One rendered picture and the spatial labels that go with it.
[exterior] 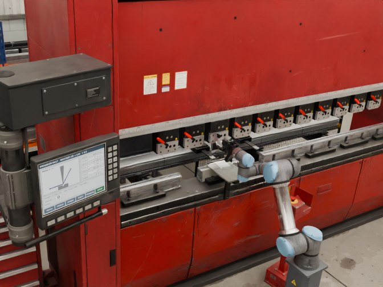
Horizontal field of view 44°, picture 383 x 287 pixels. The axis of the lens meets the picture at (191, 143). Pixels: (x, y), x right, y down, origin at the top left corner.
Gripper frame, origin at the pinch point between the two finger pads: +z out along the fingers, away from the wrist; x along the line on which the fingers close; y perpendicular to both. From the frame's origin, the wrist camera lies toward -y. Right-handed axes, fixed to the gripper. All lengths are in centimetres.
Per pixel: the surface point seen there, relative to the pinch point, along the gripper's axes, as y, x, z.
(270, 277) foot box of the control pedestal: -112, -41, -28
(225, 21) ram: 82, 1, 3
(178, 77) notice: 49, 32, 3
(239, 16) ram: 84, -9, 3
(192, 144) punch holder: 1.3, 19.1, 2.5
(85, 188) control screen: 19, 111, -48
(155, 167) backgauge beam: -27, 32, 31
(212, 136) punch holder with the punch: 4.2, 3.4, 2.5
